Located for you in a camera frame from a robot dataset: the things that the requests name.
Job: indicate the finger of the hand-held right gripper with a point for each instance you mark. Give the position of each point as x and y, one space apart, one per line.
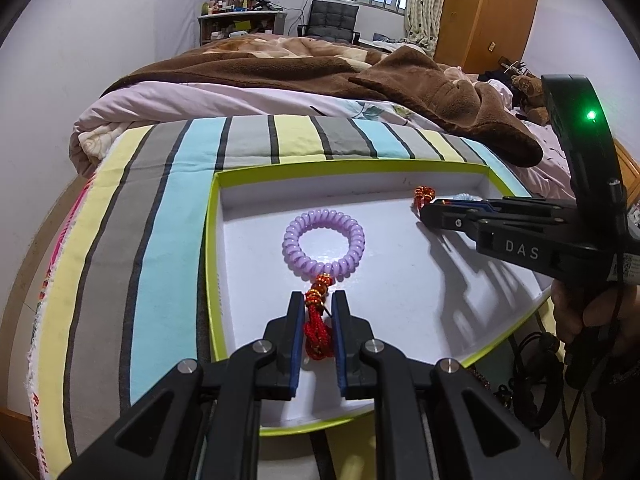
535 209
520 250

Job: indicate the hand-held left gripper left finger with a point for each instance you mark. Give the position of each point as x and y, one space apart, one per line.
297 332

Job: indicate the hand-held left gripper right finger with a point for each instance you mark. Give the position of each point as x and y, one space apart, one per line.
341 340

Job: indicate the red beaded tassel charm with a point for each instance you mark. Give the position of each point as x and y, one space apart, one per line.
317 330

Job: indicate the green-rimmed white box tray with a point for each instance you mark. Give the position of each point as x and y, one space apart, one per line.
400 270

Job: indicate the red knotted bead ornament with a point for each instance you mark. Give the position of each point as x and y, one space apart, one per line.
424 193

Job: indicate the person's right hand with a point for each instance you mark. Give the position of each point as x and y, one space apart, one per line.
575 310

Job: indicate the brown teddy bear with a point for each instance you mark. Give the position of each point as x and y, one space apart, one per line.
532 90

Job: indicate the striped bed sheet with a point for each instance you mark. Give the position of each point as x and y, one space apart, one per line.
160 260

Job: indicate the wooden wardrobe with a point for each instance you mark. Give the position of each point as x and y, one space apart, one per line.
485 15

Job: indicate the pile of clothes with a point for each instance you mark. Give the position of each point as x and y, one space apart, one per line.
395 44

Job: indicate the patterned curtain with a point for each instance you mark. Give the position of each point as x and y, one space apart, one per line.
425 5

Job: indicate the pale pink quilt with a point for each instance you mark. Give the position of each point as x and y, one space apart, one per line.
200 102

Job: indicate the brown fleece blanket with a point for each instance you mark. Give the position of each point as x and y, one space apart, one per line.
280 67

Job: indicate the black office chair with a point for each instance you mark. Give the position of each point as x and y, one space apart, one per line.
332 17

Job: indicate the wooden furniture edge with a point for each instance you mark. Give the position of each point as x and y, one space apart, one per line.
12 430

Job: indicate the grey shelf desk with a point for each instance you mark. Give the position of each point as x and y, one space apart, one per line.
235 22

